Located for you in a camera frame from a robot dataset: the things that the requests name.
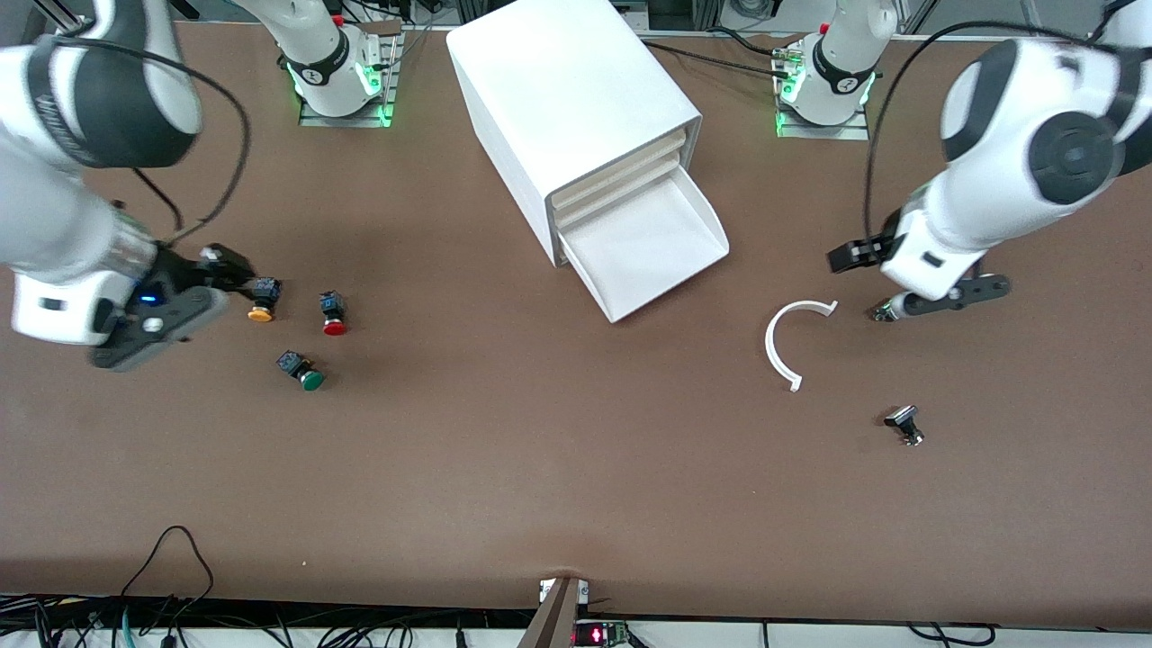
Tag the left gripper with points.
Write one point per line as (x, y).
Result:
(866, 249)

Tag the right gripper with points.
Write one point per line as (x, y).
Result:
(184, 270)

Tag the green mushroom push button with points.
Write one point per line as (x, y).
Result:
(311, 380)

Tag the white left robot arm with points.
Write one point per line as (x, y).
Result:
(1017, 135)

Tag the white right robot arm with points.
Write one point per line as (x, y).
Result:
(54, 207)

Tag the yellow mushroom push button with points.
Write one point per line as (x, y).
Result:
(263, 297)

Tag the small chrome metal button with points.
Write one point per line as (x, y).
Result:
(880, 313)

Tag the red mushroom push button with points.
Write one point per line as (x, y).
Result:
(335, 315)

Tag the black square push button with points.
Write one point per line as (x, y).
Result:
(903, 418)

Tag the red LED display module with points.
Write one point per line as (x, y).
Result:
(598, 635)

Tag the brown angled bar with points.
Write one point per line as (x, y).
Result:
(553, 621)

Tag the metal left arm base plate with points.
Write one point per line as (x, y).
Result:
(823, 133)

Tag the white semicircular plastic bracket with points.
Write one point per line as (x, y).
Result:
(769, 346)

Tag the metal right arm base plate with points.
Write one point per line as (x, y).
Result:
(351, 121)

